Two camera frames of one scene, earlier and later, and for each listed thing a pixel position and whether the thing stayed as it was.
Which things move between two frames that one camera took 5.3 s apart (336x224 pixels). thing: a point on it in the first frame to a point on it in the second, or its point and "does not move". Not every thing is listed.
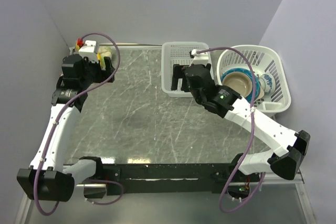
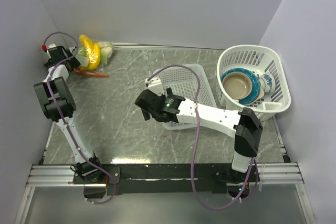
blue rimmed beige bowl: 239,80 does not move
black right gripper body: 198,97 to 168,92
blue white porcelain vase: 267,82 does not move
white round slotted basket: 264,60 does not move
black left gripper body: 94,73 to 73,62
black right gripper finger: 177,73 to 146,114
